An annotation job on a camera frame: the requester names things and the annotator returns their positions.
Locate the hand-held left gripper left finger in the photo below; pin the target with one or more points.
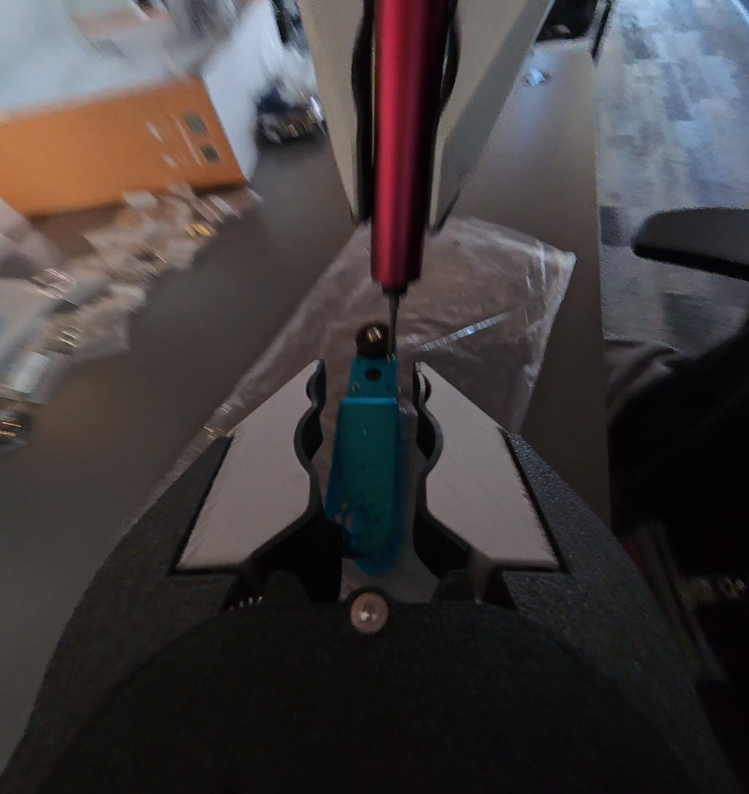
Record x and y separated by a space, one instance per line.
256 471

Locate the pile of small parts bags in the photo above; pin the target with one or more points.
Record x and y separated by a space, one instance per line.
114 260

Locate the black office chair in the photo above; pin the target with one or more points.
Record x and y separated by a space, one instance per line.
703 245
709 446

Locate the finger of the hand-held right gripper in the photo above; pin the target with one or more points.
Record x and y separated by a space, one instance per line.
340 93
480 80

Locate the person's grey pants leg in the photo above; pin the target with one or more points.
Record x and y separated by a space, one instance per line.
638 378

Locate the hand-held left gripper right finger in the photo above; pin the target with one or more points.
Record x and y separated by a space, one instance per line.
480 477

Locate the clear plastic bag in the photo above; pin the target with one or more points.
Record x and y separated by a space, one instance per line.
473 285

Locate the blue bracket with black servo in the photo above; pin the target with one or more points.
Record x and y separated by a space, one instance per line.
365 459

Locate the orange box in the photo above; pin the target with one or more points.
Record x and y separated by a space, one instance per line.
101 149

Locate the red screwdriver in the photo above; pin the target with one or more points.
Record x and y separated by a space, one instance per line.
402 155

